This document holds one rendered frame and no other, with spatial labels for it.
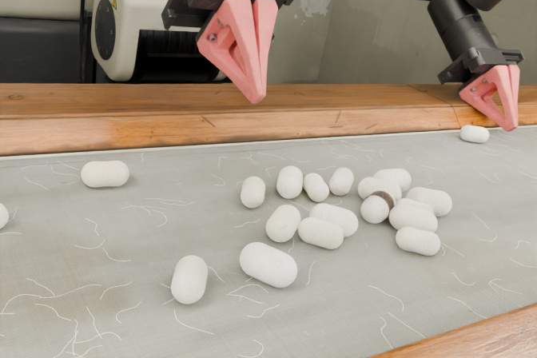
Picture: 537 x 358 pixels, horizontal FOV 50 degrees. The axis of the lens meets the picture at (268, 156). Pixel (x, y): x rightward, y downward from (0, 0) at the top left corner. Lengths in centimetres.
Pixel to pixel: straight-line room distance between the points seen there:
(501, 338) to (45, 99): 41
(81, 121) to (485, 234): 35
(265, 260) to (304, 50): 270
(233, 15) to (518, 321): 29
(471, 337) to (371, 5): 258
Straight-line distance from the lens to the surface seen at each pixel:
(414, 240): 43
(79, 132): 52
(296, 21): 295
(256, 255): 35
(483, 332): 34
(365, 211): 45
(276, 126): 59
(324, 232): 40
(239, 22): 46
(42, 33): 125
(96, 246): 38
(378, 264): 41
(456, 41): 81
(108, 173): 44
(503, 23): 238
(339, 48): 301
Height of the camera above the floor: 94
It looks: 22 degrees down
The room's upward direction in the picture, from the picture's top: 10 degrees clockwise
